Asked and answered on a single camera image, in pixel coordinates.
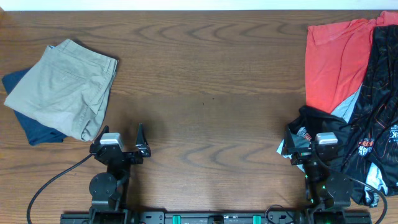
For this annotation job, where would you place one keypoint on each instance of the folded navy blue garment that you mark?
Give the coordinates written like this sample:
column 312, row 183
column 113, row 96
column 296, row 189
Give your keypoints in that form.
column 35, row 132

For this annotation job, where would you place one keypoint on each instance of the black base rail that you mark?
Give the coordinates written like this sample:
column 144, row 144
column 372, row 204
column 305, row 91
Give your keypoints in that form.
column 185, row 218

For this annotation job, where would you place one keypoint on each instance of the red t-shirt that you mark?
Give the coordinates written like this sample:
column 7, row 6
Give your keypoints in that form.
column 336, row 59

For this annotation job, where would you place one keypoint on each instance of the light blue t-shirt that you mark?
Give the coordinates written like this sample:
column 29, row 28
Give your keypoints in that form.
column 345, row 110

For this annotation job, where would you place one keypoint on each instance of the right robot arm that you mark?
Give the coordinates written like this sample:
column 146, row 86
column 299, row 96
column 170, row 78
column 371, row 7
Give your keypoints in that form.
column 327, row 191

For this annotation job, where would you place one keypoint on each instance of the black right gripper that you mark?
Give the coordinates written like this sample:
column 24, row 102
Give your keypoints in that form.
column 302, row 157

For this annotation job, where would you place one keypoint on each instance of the black orange-patterned jersey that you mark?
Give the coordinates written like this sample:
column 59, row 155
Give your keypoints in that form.
column 370, row 136

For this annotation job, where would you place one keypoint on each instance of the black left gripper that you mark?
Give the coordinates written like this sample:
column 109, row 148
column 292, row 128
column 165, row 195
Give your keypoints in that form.
column 125, row 155

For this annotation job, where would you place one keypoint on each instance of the folded khaki trousers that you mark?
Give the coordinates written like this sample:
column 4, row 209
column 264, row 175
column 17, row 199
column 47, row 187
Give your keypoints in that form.
column 67, row 90

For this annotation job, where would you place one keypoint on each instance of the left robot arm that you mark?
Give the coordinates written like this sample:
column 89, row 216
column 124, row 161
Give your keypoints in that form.
column 109, row 189

